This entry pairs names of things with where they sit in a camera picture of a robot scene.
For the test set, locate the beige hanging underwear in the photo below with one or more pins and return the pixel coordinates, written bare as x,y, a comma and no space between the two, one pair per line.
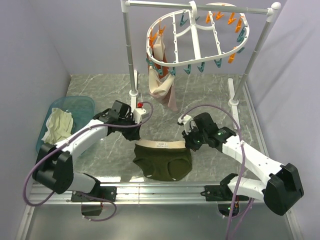
161,82

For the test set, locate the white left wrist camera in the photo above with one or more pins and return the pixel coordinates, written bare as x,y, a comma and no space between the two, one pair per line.
140,113

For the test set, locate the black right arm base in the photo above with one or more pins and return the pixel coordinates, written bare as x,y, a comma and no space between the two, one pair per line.
223,196

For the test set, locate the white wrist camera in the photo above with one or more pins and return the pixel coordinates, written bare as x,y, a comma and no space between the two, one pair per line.
140,113
185,121

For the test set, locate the rust orange hanging underwear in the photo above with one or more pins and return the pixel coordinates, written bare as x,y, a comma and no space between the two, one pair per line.
150,62

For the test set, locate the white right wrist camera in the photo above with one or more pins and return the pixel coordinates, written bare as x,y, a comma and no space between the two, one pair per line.
185,121

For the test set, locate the pink hanging cloth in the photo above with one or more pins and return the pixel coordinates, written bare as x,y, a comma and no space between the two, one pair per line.
169,99

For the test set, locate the olive green underwear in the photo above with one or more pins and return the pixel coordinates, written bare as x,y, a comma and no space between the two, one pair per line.
166,161

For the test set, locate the cream underwear in basket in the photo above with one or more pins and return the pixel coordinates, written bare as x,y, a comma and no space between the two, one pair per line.
58,126

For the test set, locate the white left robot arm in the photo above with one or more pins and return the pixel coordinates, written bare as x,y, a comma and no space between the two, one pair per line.
55,162

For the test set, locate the white metal drying rack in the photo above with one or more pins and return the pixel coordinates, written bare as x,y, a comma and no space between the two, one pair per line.
223,7

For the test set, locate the aluminium mounting rail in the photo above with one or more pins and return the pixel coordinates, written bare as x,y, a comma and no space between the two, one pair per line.
149,193

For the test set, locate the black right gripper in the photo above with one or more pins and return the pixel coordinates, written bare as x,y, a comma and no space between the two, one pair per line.
189,142

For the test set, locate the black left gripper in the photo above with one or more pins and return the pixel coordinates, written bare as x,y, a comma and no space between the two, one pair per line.
134,134

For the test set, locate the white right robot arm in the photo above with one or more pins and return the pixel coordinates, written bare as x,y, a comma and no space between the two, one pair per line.
279,186

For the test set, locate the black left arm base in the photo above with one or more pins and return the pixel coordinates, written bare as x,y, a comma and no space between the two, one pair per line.
98,204

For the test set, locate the white oval clip hanger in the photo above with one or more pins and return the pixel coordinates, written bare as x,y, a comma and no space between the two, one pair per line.
185,21

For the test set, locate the teal plastic basket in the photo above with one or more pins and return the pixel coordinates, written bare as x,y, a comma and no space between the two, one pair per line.
82,109

